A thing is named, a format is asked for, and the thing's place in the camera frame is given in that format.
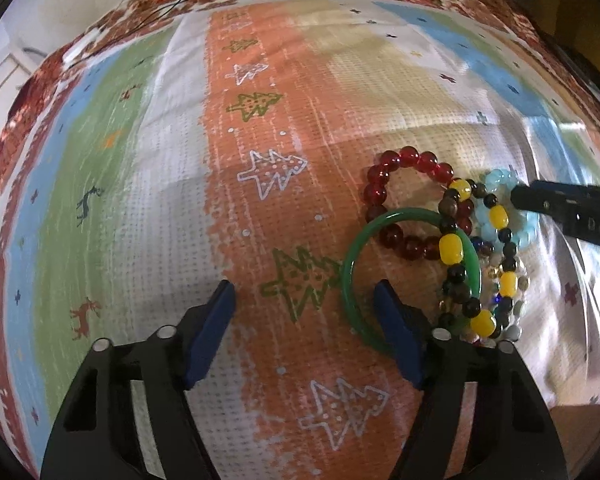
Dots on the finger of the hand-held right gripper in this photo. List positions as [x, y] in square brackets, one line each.
[554, 205]

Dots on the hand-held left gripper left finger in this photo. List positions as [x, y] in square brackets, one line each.
[207, 332]

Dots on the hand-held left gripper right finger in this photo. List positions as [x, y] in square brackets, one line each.
[397, 330]

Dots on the green jade bangle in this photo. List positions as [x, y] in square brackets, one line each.
[351, 270]

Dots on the tree print patchwork cloth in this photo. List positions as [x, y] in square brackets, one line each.
[180, 210]

